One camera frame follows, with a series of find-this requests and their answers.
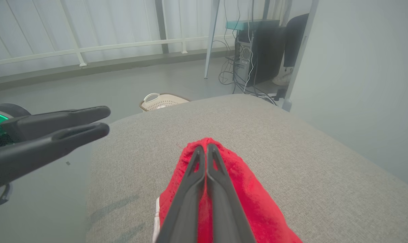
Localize white computer cable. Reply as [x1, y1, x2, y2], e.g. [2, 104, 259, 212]
[243, 30, 256, 94]

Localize red shorts with white stripe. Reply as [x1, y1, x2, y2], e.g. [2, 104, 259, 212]
[152, 137, 303, 243]

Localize teal flat box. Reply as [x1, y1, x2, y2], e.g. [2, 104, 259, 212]
[226, 19, 280, 31]

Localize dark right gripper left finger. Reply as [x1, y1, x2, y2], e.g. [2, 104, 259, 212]
[156, 145, 208, 243]

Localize wide light grey partition panel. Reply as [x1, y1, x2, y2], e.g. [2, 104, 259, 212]
[285, 0, 408, 191]

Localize beige plastic laundry basket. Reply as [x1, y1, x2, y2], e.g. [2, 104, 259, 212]
[139, 93, 191, 112]

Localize black trouser leg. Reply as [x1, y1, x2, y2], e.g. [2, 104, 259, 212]
[283, 13, 309, 68]

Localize dark grey vertical post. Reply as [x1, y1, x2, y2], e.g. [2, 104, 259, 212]
[155, 0, 170, 54]

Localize white power cable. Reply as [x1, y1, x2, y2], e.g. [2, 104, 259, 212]
[250, 93, 279, 107]

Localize grey fabric sofa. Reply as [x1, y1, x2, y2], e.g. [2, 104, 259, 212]
[86, 94, 408, 243]

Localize white metal railing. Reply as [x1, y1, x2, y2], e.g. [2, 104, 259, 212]
[0, 0, 240, 68]

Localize light grey partition post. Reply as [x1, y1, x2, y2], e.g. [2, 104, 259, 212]
[287, 0, 320, 102]

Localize black computer tower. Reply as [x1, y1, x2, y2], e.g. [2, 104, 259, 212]
[234, 20, 287, 87]

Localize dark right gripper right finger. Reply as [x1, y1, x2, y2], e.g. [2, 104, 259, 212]
[207, 144, 257, 243]

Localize white sneaker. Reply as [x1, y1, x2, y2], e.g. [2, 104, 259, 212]
[272, 66, 294, 86]

